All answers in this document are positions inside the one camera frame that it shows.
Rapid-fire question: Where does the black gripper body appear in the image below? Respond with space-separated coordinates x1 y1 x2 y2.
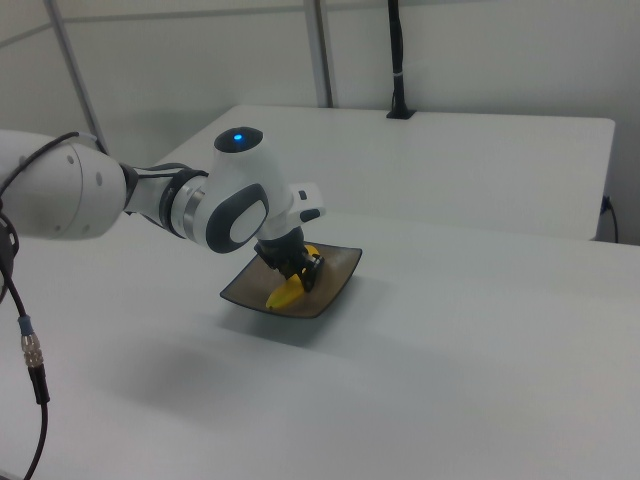
253 224 312 279

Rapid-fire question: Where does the yellow banana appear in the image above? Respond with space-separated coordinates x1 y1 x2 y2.
264 243 322 312

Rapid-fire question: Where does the square brown ceramic plate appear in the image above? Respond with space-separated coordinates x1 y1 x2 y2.
219 241 365 320

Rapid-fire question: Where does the white table with rounded corners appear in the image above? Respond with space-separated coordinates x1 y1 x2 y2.
153 103 617 243

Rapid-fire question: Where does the slanted grey metal pole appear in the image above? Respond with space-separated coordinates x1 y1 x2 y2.
44 0 110 154

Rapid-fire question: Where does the grey vertical partition frame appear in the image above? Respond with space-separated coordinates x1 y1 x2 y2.
302 0 335 109

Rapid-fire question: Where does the black pole with base mount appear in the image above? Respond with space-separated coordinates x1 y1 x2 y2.
385 0 417 121

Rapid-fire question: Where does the black cable with metal connector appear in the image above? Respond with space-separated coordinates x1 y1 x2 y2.
0 130 82 480

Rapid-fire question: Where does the black cable at table edge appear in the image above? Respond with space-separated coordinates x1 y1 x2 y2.
601 193 620 244

